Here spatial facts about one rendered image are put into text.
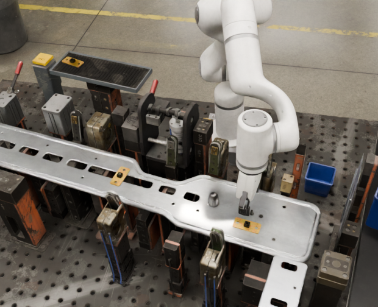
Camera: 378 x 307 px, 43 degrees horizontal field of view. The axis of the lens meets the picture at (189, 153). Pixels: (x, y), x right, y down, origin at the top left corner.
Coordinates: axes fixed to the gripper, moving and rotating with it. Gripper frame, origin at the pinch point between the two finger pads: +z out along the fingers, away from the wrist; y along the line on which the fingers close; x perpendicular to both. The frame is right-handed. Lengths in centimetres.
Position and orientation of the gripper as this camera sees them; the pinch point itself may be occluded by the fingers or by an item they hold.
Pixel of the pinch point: (249, 200)
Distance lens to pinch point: 140.1
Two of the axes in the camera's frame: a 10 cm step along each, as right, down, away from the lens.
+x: 9.3, 2.4, -2.9
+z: 0.4, 7.0, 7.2
